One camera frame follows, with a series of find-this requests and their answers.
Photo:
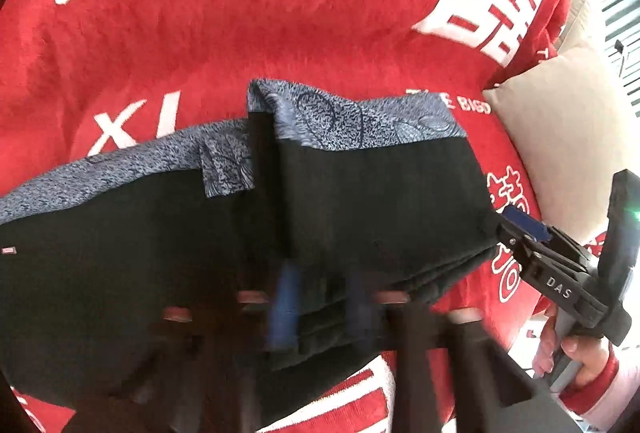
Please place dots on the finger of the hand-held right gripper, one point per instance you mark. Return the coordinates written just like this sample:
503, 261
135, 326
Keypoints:
555, 283
522, 219

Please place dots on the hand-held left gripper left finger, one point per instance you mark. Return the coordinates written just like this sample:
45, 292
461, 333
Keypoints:
283, 308

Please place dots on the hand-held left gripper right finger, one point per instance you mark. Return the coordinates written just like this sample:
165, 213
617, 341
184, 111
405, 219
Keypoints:
361, 308

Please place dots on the black pants with blue trim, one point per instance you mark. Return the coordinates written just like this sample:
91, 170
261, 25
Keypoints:
375, 213

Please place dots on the person's right forearm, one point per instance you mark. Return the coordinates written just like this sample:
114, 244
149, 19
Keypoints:
610, 400

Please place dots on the person's right hand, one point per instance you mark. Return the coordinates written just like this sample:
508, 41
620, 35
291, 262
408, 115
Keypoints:
595, 360

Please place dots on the beige cushion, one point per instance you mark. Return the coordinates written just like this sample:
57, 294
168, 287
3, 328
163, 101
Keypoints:
550, 138

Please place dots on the red printed blanket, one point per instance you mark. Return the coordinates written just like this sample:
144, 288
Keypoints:
250, 13

